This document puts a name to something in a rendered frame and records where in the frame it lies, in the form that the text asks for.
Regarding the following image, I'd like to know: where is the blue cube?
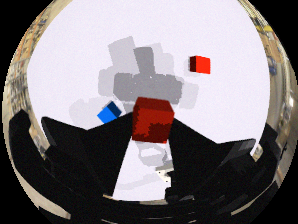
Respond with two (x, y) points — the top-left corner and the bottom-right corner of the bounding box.
(97, 101), (121, 123)

